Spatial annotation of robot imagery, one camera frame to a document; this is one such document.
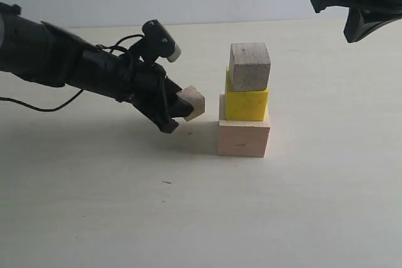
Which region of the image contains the medium natural wooden cube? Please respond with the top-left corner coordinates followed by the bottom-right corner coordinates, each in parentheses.
top-left (229, 42), bottom-right (271, 92)

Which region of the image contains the large natural wooden cube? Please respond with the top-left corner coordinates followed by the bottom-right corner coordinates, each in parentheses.
top-left (216, 90), bottom-right (271, 158)

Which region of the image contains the small natural wooden cube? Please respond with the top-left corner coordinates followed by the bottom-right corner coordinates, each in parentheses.
top-left (177, 85), bottom-right (205, 122)

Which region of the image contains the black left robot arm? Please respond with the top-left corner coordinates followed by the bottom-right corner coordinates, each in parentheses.
top-left (1, 3), bottom-right (195, 134)

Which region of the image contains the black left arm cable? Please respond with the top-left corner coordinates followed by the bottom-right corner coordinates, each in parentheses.
top-left (0, 87), bottom-right (85, 112)

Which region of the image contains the yellow painted wooden cube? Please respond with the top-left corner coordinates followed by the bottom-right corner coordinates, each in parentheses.
top-left (224, 67), bottom-right (269, 121)

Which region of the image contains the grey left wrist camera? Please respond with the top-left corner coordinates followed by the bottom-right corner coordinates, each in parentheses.
top-left (129, 19), bottom-right (182, 64)

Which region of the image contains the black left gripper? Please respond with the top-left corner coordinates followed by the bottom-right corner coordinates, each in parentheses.
top-left (66, 48), bottom-right (194, 133)

